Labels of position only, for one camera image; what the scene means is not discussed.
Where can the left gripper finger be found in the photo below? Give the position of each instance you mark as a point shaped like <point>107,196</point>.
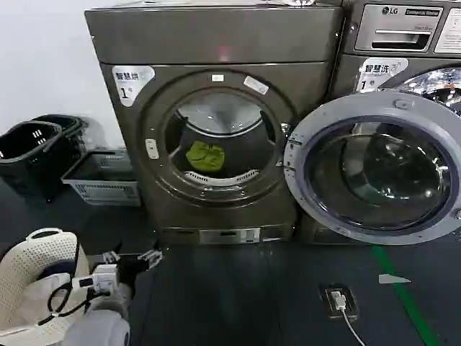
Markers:
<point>150,257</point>
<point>109,256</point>

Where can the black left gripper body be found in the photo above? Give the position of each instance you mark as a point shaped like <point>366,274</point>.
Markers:
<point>130,267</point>

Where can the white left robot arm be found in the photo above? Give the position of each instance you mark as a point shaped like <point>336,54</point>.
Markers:
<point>101,324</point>

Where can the dark blue garment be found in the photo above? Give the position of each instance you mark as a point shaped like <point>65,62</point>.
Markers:
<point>59,267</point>

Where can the grey slatted plastic crate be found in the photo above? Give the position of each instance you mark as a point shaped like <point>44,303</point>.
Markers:
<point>104,189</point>

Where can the white garment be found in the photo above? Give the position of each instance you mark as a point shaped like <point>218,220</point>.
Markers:
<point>39,292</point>

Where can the cream perforated laundry basket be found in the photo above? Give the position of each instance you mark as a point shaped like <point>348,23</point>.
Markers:
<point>25,259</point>

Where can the green garment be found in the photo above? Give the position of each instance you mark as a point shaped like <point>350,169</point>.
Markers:
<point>203,156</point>

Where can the black plastic laundry basket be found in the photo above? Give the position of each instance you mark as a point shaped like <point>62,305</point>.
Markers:
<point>25,155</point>
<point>73,137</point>

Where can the floor socket box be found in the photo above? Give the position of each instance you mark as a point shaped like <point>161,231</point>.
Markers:
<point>338,301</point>

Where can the grey front-loading dryer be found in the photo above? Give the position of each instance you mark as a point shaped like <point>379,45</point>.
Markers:
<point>230,39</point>

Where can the white arrow floor sticker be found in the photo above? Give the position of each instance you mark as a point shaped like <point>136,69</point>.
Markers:
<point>390,279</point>

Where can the green floor tape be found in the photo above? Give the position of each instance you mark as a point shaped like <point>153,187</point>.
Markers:
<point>399,288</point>

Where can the round glass dryer door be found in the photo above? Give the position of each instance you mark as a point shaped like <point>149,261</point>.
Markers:
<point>378,108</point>

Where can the grey washing machine with drawer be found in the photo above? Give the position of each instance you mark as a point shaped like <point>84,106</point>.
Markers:
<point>363,32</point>

